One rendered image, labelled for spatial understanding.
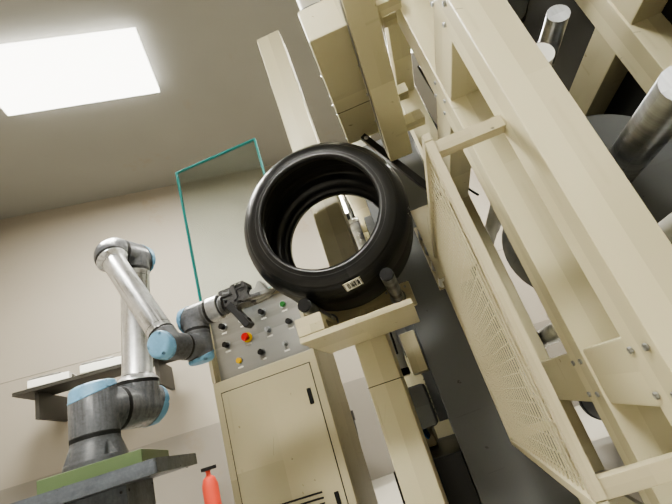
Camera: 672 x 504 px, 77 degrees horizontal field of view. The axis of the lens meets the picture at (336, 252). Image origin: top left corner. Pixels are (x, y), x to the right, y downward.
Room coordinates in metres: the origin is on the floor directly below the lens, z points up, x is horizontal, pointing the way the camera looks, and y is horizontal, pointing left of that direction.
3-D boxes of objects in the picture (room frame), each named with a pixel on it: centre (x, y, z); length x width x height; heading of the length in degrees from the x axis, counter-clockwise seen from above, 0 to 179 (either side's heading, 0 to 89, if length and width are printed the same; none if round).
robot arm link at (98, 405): (1.42, 0.94, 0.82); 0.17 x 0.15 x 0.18; 159
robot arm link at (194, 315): (1.46, 0.57, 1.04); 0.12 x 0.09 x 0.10; 82
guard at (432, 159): (1.17, -0.31, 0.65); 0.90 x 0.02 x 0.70; 172
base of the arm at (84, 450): (1.41, 0.95, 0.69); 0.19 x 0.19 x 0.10
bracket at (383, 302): (1.62, -0.04, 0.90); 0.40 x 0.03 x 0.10; 82
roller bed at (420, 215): (1.61, -0.42, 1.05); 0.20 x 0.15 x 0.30; 172
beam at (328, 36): (1.28, -0.29, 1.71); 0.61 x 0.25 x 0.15; 172
